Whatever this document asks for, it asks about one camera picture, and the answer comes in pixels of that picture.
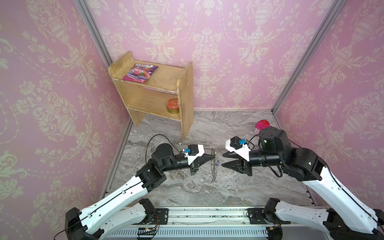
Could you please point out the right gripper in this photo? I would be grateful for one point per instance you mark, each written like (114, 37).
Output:
(246, 164)

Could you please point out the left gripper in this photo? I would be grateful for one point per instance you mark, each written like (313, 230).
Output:
(204, 158)

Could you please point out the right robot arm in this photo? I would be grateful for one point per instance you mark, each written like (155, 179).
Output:
(346, 218)

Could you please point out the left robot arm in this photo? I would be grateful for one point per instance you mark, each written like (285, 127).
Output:
(127, 205)

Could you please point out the pink lid cup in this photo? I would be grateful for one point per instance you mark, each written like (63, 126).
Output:
(260, 125)

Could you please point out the red lid tin can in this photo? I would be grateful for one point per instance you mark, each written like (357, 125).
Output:
(173, 106)

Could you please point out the wooden shelf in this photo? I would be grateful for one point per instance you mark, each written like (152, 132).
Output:
(166, 83)

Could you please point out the purple snack packet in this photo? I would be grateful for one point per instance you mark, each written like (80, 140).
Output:
(140, 73)

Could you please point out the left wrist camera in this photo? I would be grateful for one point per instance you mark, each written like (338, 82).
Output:
(192, 152)

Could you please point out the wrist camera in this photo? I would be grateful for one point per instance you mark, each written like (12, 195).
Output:
(238, 146)
(192, 152)

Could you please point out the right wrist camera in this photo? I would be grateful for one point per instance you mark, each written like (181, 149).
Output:
(238, 146)

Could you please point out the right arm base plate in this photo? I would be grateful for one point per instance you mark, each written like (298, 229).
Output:
(256, 216)

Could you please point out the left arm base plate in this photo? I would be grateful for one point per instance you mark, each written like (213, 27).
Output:
(161, 216)

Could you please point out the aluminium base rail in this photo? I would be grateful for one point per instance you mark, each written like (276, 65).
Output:
(198, 216)

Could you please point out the perforated cable tray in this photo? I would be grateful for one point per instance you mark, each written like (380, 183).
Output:
(190, 233)

